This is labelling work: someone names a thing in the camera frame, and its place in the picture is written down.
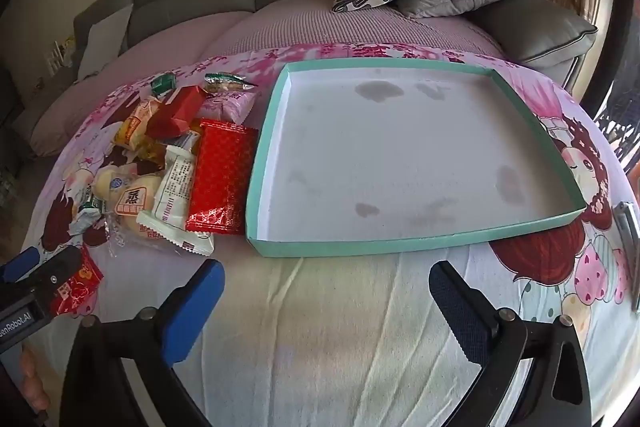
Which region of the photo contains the red gold-patterned snack packet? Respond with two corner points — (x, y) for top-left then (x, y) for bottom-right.
(186, 118), (260, 236)

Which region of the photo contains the small white snack packet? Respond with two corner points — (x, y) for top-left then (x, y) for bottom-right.
(67, 187), (107, 236)

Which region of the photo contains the yellow bread packet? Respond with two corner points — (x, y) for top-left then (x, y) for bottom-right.
(112, 99), (163, 152)

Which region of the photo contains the small green candy packet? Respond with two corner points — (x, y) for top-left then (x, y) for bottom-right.
(150, 74), (177, 96)

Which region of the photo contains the pink knit sofa cover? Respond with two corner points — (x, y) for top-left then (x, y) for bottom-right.
(12, 0), (506, 158)

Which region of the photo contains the white printed snack packet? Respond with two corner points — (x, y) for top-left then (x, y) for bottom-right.
(136, 144), (216, 256)

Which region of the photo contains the dark red snack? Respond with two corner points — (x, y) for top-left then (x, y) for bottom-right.
(145, 86), (207, 140)

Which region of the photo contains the pink cartoon printed blanket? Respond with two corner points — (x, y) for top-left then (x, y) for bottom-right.
(22, 42), (640, 427)

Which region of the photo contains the teal shallow cardboard box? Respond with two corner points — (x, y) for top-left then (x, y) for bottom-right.
(245, 58), (587, 259)

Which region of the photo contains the black metal railing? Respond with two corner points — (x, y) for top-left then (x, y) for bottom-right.
(595, 72), (640, 168)

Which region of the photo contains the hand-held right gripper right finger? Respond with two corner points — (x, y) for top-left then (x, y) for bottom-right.
(428, 260), (598, 427)

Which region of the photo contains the clear green-ended snack packet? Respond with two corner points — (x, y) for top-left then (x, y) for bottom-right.
(202, 73), (258, 94)

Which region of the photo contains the small white shelf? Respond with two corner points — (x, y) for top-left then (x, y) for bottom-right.
(45, 37), (76, 70)

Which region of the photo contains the clear steamed bun packet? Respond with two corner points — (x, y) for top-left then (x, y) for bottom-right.
(92, 167), (168, 253)

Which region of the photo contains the golden yellow snack packet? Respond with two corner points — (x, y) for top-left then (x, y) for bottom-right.
(135, 132), (201, 168)

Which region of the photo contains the silver metal object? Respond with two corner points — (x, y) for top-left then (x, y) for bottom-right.
(612, 201), (640, 313)

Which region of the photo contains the light grey cushion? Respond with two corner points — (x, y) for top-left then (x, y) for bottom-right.
(76, 3), (135, 81)

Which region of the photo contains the red peanut snack packet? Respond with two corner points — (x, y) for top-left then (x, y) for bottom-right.
(50, 247), (104, 318)

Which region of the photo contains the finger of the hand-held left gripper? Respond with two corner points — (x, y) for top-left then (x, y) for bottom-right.
(0, 247), (42, 284)
(22, 245), (83, 308)

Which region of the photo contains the person's left hand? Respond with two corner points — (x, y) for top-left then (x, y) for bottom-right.
(19, 349), (52, 413)

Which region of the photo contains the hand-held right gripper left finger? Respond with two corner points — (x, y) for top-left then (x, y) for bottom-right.
(60, 258), (227, 427)

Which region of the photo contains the pink snack packet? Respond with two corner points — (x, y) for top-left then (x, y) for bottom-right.
(200, 88), (256, 128)

